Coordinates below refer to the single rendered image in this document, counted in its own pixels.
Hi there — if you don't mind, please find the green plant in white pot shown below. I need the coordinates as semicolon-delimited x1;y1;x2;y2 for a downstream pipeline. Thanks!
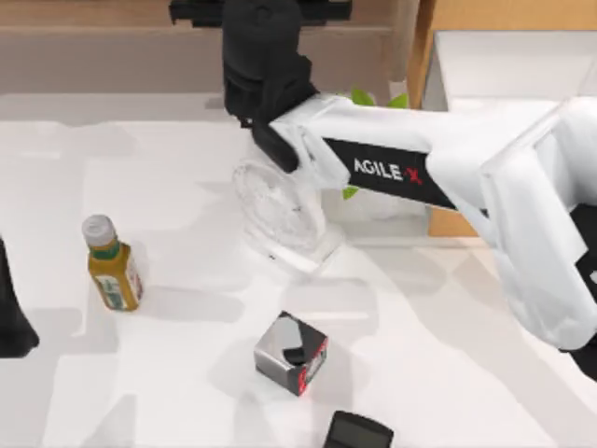
341;87;428;237

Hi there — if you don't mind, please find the black calculator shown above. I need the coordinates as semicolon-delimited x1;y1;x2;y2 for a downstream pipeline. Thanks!
323;410;396;448

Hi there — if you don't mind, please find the white desk fan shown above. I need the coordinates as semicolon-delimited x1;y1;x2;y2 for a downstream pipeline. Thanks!
231;157;347;277

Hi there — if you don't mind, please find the wooden cupboard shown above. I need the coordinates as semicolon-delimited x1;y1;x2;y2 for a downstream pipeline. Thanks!
407;0;486;240

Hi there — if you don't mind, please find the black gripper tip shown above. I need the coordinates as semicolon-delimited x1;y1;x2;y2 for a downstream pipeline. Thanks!
0;236;41;360

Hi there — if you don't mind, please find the yellow bottle with white cap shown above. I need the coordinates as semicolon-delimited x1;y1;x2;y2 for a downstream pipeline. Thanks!
81;214;146;313

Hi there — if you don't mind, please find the silver and black box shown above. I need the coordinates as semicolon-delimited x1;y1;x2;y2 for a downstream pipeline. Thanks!
253;310;329;399

